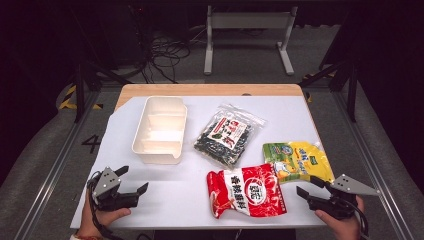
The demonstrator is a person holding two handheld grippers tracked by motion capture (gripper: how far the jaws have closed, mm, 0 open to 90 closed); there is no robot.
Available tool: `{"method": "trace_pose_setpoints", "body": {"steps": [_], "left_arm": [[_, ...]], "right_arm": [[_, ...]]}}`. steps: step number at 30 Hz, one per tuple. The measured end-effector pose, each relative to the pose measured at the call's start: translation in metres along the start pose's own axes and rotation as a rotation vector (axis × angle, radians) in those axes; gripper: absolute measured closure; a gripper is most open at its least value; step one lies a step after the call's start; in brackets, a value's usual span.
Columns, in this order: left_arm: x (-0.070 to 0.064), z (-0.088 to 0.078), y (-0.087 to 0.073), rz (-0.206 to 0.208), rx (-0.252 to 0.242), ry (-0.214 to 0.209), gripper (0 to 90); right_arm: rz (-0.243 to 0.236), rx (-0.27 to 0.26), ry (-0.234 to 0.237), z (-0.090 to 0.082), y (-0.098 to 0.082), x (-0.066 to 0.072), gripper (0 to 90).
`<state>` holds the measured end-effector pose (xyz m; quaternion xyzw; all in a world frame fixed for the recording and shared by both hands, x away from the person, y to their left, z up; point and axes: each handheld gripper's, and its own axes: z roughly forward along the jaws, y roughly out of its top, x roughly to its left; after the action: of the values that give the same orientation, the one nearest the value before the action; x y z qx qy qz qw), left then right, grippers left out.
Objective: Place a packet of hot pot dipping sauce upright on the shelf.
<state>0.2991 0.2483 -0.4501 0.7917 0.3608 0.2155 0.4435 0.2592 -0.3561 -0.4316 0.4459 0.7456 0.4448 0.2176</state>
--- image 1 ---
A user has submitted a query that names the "clear bag of dried seaweed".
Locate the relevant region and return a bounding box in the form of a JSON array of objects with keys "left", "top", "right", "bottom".
[{"left": 192, "top": 103, "right": 268, "bottom": 170}]

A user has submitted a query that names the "red white seasoning packet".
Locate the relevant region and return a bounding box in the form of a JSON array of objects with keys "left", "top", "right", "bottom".
[{"left": 205, "top": 162, "right": 289, "bottom": 220}]

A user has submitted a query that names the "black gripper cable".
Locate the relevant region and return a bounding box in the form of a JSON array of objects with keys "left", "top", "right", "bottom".
[
  {"left": 355, "top": 204, "right": 370, "bottom": 240},
  {"left": 86, "top": 171, "right": 125, "bottom": 240}
]

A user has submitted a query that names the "grey metal stand frame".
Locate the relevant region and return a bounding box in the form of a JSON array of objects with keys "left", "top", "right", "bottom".
[{"left": 203, "top": 5, "right": 299, "bottom": 76}]

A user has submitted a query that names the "aluminium floor rail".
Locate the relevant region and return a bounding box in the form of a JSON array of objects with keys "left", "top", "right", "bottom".
[
  {"left": 332, "top": 90, "right": 416, "bottom": 240},
  {"left": 12, "top": 90, "right": 101, "bottom": 240}
]

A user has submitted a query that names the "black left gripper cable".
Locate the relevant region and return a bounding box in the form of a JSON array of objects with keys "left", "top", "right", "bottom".
[{"left": 86, "top": 171, "right": 125, "bottom": 240}]

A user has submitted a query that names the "white table cover sheet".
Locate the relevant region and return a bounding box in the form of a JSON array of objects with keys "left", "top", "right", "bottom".
[{"left": 70, "top": 95, "right": 330, "bottom": 231}]

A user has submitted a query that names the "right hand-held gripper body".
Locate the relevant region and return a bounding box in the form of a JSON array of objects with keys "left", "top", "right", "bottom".
[{"left": 308, "top": 173, "right": 381, "bottom": 221}]

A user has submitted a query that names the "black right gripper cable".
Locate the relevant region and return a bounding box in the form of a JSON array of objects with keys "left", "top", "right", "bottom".
[{"left": 355, "top": 204, "right": 370, "bottom": 240}]

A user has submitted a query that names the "yellow green spout pouch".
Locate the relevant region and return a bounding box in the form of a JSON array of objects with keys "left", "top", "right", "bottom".
[{"left": 262, "top": 140, "right": 336, "bottom": 185}]

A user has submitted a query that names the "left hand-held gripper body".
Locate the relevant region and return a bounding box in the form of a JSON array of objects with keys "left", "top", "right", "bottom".
[{"left": 87, "top": 166, "right": 140, "bottom": 212}]

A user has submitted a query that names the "person's right hand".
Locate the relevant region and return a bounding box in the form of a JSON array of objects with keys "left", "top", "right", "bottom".
[{"left": 314, "top": 195, "right": 366, "bottom": 240}]

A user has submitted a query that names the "white divided plastic container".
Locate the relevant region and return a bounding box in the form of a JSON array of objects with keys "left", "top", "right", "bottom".
[{"left": 131, "top": 95, "right": 189, "bottom": 166}]

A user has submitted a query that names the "person's left hand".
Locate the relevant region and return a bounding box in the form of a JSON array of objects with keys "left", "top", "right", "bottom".
[{"left": 77, "top": 190, "right": 132, "bottom": 238}]

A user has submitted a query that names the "yellow black hazard tape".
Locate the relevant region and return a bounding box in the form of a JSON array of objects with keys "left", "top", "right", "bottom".
[{"left": 58, "top": 84, "right": 104, "bottom": 111}]

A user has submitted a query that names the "black metal stand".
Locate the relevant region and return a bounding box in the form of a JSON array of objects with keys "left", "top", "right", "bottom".
[
  {"left": 70, "top": 60, "right": 132, "bottom": 123},
  {"left": 299, "top": 59, "right": 360, "bottom": 123}
]

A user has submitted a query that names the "tangle of black floor cables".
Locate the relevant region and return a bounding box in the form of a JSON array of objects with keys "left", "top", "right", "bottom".
[{"left": 132, "top": 6, "right": 193, "bottom": 85}]

